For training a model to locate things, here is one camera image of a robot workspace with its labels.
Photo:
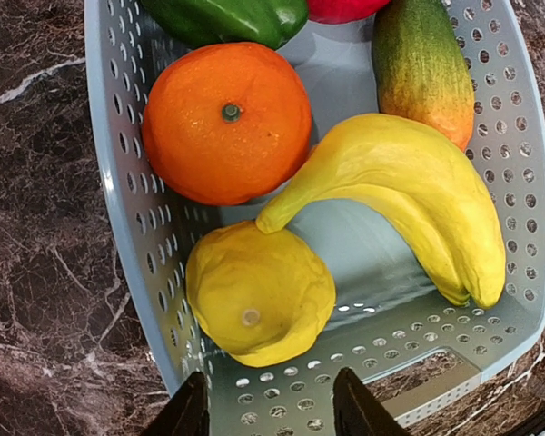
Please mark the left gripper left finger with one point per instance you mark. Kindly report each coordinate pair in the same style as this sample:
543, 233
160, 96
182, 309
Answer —
186, 413

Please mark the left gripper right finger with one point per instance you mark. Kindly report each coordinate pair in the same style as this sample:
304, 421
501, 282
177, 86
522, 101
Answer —
357, 412

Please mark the blue perforated plastic basket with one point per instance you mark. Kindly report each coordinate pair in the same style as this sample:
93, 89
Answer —
388, 315

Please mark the yellow toy pear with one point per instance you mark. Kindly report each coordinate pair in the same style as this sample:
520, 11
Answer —
262, 298

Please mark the yellow toy banana bunch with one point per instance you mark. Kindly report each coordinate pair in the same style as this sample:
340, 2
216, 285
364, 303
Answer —
422, 184

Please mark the orange toy orange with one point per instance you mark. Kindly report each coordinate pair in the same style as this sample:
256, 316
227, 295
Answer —
227, 123

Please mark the green toy mango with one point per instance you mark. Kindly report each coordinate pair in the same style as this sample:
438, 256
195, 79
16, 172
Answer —
419, 69

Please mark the green toy bell pepper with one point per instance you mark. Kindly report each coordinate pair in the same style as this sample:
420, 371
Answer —
208, 22

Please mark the red toy apple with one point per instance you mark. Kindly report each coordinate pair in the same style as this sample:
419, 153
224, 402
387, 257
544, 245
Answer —
337, 12

